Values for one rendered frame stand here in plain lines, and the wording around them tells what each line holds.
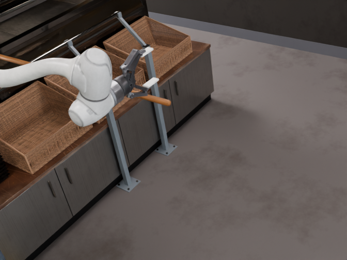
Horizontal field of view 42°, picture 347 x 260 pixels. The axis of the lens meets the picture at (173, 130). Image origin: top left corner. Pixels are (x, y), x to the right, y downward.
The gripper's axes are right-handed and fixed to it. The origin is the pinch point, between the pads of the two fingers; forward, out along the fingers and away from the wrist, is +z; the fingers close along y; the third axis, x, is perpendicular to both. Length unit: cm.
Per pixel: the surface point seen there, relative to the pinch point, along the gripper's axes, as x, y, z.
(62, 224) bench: -99, 138, -14
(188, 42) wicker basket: -108, 80, 153
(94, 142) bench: -100, 98, 31
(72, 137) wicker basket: -105, 87, 18
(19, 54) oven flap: -157, 42, 31
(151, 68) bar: -96, 71, 93
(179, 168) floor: -72, 149, 81
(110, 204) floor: -94, 149, 24
